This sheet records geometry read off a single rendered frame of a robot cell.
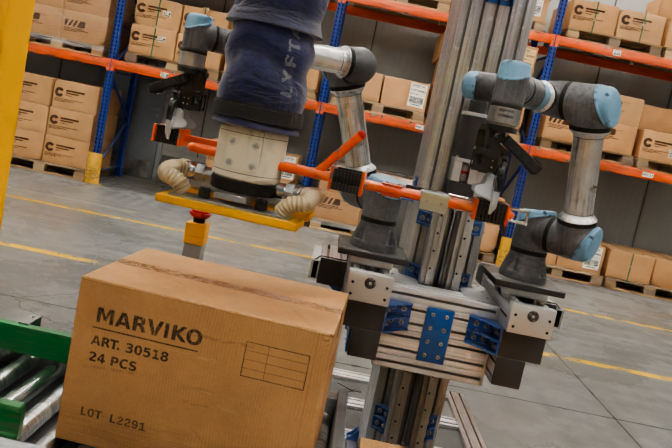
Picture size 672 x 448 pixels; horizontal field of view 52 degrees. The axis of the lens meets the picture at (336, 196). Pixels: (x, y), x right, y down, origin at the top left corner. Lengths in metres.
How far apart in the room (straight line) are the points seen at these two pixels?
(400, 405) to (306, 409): 0.85
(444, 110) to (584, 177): 0.52
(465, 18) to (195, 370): 1.42
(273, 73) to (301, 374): 0.69
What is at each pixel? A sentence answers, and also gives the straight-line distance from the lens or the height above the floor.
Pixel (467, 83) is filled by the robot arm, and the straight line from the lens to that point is 1.82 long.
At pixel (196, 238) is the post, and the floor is 0.95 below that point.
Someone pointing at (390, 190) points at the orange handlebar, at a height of 1.28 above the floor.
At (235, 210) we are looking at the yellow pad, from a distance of 1.58.
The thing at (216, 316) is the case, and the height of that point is 0.93.
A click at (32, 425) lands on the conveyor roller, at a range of 1.91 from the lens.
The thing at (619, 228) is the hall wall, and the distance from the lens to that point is 10.98.
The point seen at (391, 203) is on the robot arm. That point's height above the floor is 1.20.
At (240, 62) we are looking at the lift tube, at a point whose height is 1.50.
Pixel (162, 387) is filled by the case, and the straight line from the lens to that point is 1.69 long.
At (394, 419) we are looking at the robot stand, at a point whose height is 0.47.
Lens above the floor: 1.41
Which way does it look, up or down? 6 degrees down
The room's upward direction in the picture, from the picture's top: 12 degrees clockwise
